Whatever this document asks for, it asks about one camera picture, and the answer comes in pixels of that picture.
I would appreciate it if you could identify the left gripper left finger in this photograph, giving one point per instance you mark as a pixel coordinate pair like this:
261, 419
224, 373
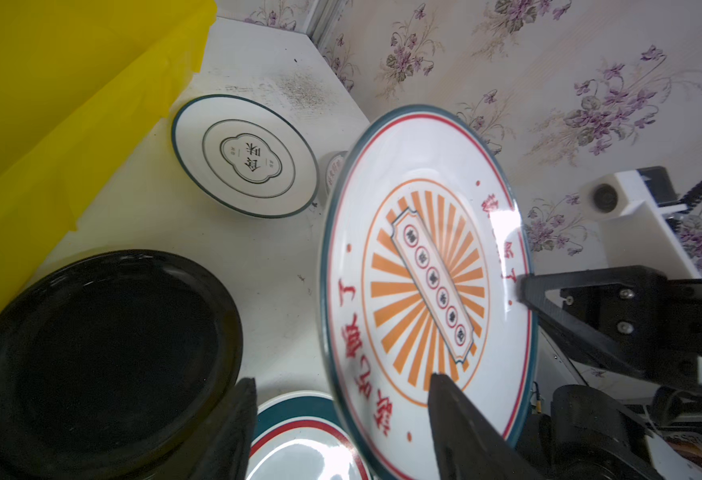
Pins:
225, 453

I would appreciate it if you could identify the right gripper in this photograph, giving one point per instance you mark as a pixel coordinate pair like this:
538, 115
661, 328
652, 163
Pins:
650, 328

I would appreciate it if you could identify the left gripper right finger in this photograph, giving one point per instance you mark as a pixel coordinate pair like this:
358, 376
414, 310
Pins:
466, 445

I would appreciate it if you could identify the orange sunburst pattern plate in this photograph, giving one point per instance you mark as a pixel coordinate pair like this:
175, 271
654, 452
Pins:
422, 252

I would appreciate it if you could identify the white plate green quatrefoil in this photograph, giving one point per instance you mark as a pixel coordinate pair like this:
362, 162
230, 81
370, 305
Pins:
245, 156

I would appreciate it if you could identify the green rim HAO SHI plate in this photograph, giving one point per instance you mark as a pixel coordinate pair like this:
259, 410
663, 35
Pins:
334, 167

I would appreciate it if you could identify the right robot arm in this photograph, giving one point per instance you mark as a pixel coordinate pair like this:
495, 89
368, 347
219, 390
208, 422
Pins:
590, 435

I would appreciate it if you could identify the yellow plastic bin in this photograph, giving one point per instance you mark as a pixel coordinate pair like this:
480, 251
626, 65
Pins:
81, 84

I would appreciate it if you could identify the white plate green red rim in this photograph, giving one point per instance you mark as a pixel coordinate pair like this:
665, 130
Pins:
298, 436

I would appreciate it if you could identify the black plate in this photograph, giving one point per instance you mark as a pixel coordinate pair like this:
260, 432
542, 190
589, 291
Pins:
108, 364

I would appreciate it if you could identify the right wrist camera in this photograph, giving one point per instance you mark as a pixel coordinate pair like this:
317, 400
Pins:
633, 227

